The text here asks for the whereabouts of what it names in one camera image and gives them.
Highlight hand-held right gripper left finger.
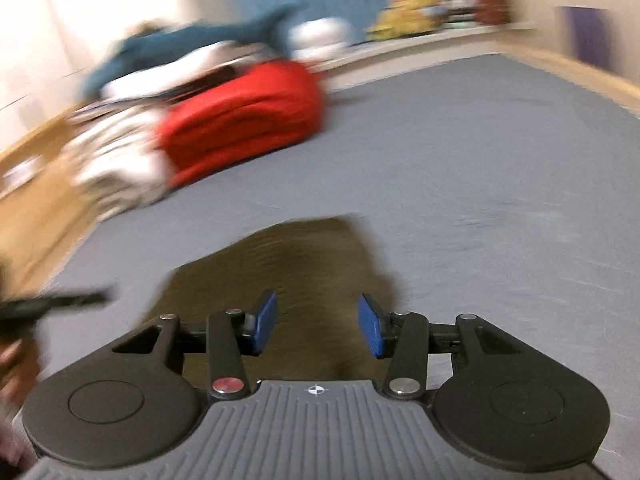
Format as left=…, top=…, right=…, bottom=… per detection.
left=115, top=290, right=278, bottom=403

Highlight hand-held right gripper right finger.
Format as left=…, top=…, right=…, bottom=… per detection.
left=357, top=293, right=522, bottom=402

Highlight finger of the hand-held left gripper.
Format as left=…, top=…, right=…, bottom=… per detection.
left=29, top=290, right=110, bottom=312

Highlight brown corduroy pants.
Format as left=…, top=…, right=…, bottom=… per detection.
left=142, top=215, right=401, bottom=393

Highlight person's left hand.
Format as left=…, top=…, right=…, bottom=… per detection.
left=0, top=341, right=42, bottom=405

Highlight small white object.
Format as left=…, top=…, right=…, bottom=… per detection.
left=1, top=156, right=45, bottom=192

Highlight cream folded garment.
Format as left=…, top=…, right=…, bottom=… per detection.
left=64, top=109, right=173, bottom=210

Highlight red folded garment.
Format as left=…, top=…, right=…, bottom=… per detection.
left=154, top=59, right=327, bottom=190

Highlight striped folded garment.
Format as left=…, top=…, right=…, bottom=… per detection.
left=69, top=55, right=263, bottom=123

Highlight white folded garment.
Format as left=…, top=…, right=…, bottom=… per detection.
left=101, top=41, right=281, bottom=100

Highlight teal garment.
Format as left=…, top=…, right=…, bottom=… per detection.
left=81, top=2, right=307, bottom=100

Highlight white headboard ledge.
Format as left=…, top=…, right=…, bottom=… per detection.
left=320, top=20, right=537, bottom=70

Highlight white round pillow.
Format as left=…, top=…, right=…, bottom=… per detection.
left=289, top=16, right=352, bottom=59

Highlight yellow plush toy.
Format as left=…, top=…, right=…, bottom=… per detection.
left=366, top=0, right=447, bottom=42

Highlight purple object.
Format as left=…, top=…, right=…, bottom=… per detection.
left=556, top=5, right=617, bottom=64

